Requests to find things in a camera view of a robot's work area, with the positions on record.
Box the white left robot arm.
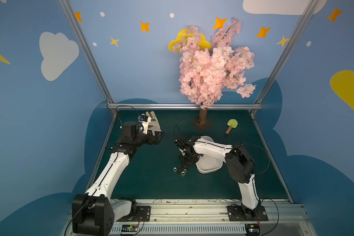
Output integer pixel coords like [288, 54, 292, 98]
[69, 113, 164, 236]

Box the aluminium frame post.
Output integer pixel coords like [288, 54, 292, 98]
[254, 0, 326, 107]
[59, 0, 117, 116]

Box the white storage box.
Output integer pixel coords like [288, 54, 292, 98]
[193, 136, 229, 174]

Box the white canvas work glove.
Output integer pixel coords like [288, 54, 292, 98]
[145, 111, 161, 135]

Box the green toy paddle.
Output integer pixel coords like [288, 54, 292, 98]
[226, 119, 238, 134]

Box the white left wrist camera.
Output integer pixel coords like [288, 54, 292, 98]
[138, 114, 151, 135]

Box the aluminium left frame post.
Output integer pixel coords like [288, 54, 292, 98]
[59, 0, 117, 116]

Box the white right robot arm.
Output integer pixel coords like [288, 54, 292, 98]
[175, 136, 261, 221]

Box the left green circuit board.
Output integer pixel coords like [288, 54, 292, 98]
[121, 225, 139, 234]

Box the pink blossom artificial tree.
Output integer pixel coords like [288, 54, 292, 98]
[172, 17, 256, 126]

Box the aluminium back frame rail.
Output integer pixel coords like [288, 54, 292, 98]
[107, 103, 262, 110]

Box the right green circuit board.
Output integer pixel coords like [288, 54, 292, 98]
[245, 224, 261, 236]

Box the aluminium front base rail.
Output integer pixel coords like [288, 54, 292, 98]
[109, 199, 317, 236]

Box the aluminium right frame post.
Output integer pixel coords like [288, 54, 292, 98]
[254, 0, 326, 107]

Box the dark tree base plate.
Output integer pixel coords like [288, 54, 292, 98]
[190, 117, 213, 132]

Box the green circuit board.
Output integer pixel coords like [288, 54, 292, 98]
[245, 224, 261, 236]
[121, 225, 139, 234]

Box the pile of steel nuts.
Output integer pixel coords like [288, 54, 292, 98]
[173, 166, 189, 176]

